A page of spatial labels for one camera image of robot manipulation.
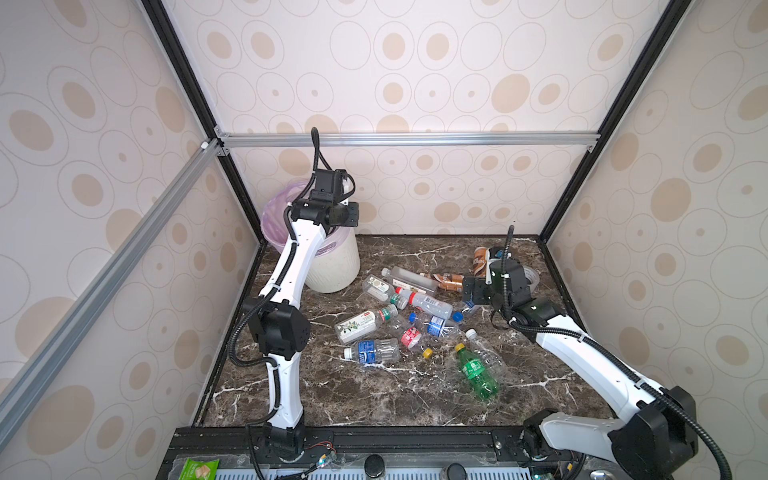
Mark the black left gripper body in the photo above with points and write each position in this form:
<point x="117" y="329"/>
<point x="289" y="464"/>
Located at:
<point x="346" y="215"/>

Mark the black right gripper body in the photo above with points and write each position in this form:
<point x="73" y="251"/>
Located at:
<point x="483" y="293"/>

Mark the brown coffee bottle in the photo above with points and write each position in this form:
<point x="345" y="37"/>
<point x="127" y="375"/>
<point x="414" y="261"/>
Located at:
<point x="447" y="281"/>
<point x="480" y="261"/>

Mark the blue label water bottle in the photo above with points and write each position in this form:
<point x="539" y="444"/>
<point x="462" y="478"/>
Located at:
<point x="465" y="310"/>

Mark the white bin with purple bag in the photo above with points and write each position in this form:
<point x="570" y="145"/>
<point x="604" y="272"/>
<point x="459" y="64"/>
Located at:
<point x="337" y="262"/>

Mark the green plastic bottle yellow cap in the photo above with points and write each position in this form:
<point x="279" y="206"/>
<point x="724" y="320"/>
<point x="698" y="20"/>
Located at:
<point x="483" y="384"/>

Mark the frosted clear long bottle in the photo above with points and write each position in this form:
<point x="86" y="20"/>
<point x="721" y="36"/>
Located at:
<point x="400" y="277"/>

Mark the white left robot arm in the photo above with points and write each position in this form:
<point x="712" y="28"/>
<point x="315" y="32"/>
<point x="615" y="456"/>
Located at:
<point x="273" y="331"/>

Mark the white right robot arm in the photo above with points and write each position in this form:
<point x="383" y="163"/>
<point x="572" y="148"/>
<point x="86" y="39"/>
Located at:
<point x="654" y="431"/>

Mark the clear tape roll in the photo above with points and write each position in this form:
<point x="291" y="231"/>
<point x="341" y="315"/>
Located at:
<point x="532" y="277"/>

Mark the brown coffee bottle lying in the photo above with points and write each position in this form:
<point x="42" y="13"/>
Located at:
<point x="447" y="281"/>

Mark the white bottle red cap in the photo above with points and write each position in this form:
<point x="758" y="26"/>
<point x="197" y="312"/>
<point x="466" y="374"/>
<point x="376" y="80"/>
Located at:
<point x="424" y="302"/>

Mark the small bottle blue cap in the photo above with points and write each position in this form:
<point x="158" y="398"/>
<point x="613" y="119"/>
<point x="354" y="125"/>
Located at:
<point x="437" y="326"/>

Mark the crushed bottle red label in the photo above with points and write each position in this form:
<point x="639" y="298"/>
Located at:
<point x="405" y="332"/>

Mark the white bottle green leaf label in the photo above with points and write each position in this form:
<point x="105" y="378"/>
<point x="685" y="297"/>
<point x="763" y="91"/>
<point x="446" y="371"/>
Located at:
<point x="361" y="325"/>

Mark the clear bottle blue label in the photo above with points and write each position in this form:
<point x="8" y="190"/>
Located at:
<point x="377" y="351"/>

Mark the green snack packet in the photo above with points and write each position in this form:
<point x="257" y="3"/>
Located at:
<point x="199" y="469"/>

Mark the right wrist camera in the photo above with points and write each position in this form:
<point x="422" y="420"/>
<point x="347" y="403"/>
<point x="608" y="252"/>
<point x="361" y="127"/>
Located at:
<point x="500" y="262"/>

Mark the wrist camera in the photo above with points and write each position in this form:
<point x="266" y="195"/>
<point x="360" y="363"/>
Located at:
<point x="329" y="186"/>
<point x="500" y="262"/>

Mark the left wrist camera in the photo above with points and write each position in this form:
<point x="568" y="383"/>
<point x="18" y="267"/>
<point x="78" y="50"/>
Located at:
<point x="329" y="186"/>

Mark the horizontal aluminium frame bar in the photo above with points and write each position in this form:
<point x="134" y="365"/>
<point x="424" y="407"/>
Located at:
<point x="424" y="139"/>

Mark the left aluminium frame bar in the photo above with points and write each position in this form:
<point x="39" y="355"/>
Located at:
<point x="39" y="372"/>

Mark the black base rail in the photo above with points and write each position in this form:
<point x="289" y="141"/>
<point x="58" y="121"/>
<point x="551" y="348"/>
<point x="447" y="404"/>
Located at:
<point x="381" y="453"/>

